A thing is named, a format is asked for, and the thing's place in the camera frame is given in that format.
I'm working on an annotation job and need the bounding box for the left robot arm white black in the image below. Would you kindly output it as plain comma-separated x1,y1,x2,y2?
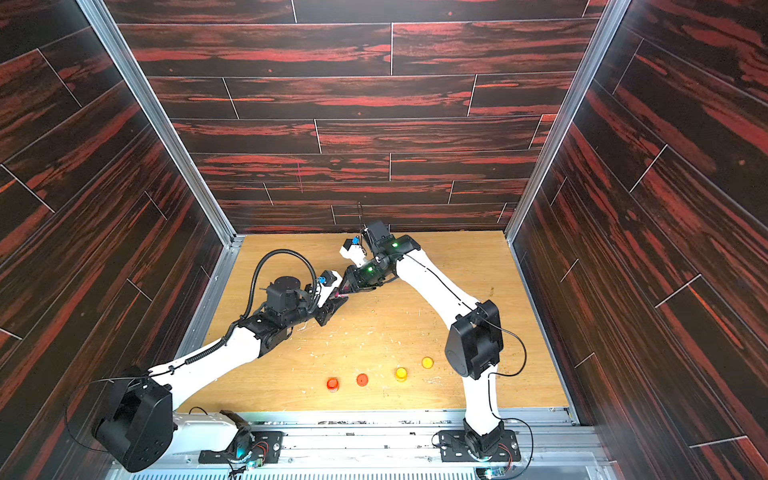
92,270,345,473

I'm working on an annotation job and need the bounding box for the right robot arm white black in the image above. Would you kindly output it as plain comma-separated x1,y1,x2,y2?
339,235,504,460

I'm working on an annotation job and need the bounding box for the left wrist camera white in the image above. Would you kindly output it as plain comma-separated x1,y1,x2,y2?
316,270,343,308

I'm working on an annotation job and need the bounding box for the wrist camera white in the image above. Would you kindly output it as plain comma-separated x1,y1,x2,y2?
316,270,343,308
339,237,367,267

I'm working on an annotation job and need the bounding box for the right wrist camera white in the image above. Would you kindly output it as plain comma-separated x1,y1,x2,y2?
339,237,367,267

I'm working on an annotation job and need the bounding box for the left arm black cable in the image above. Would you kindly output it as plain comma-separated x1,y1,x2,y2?
239,248,319,337

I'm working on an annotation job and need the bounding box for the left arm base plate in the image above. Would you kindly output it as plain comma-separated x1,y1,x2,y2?
198,431,284,467

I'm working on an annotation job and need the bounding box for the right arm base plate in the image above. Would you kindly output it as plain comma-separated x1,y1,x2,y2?
432,430,521,463

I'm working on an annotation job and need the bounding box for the aluminium front rail frame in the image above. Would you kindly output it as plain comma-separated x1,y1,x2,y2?
107,409,619,480

